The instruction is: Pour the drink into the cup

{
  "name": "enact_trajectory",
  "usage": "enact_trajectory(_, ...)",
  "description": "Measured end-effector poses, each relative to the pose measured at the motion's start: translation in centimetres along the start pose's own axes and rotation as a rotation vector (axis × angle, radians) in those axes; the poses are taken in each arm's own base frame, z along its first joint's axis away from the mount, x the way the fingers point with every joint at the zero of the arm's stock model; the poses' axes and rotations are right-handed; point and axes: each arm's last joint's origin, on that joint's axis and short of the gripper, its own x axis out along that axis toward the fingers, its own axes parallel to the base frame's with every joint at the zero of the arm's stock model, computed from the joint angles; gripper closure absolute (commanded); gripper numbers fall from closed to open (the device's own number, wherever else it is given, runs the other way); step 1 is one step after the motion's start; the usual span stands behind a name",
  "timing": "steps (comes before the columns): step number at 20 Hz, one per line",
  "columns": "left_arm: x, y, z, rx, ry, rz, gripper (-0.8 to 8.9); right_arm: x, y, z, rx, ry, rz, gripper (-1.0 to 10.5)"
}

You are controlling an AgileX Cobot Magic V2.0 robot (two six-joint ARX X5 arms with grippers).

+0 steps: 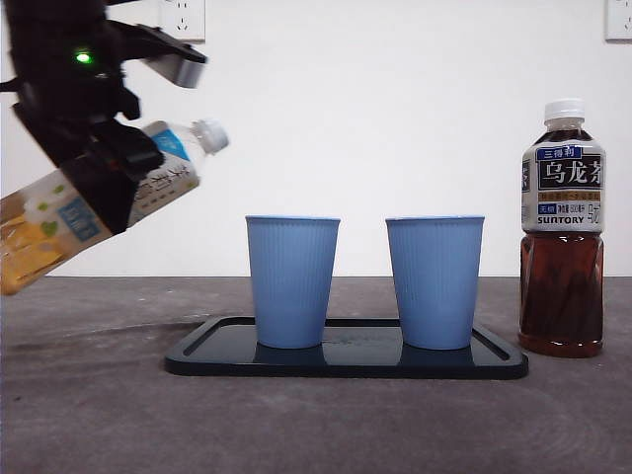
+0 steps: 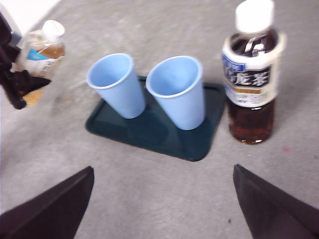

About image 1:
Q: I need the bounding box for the jasmine tea bottle white label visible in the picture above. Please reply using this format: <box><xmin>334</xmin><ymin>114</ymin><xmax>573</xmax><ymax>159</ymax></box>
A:
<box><xmin>0</xmin><ymin>118</ymin><xmax>231</xmax><ymax>297</ymax></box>

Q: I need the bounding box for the dark oolong tea bottle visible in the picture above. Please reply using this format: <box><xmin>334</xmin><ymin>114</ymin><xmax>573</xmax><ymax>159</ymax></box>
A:
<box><xmin>516</xmin><ymin>97</ymin><xmax>607</xmax><ymax>359</ymax></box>

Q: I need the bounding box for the blue ribbed plastic cup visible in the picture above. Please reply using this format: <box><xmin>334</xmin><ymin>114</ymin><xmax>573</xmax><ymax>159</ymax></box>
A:
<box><xmin>245</xmin><ymin>214</ymin><xmax>343</xmax><ymax>351</ymax></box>
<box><xmin>384</xmin><ymin>214</ymin><xmax>487</xmax><ymax>352</ymax></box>

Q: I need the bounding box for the dark rectangular tray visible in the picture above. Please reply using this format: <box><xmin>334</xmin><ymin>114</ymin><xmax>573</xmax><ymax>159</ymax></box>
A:
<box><xmin>164</xmin><ymin>316</ymin><xmax>531</xmax><ymax>380</ymax></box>

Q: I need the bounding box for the pale grey left wrist camera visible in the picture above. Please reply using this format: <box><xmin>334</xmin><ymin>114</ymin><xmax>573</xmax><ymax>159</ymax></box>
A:
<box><xmin>141</xmin><ymin>46</ymin><xmax>207</xmax><ymax>91</ymax></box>

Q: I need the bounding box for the white wall socket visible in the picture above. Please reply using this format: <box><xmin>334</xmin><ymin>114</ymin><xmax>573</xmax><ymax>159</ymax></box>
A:
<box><xmin>160</xmin><ymin>0</ymin><xmax>207</xmax><ymax>43</ymax></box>
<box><xmin>604</xmin><ymin>0</ymin><xmax>632</xmax><ymax>42</ymax></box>

